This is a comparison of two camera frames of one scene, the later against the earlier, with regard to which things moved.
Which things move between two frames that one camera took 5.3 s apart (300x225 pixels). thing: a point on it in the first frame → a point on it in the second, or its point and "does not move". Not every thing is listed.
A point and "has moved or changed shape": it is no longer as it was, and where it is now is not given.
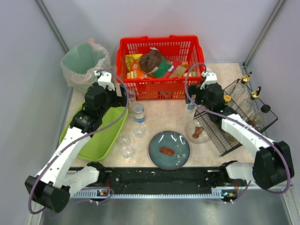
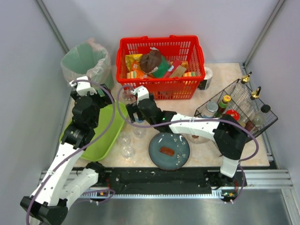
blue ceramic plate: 171,139 does not move
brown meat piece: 167,151 does not move
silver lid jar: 191,108 has moved or changed shape
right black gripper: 191,93 → 131,112
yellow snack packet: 130,58 does not move
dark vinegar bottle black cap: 258,118 does not move
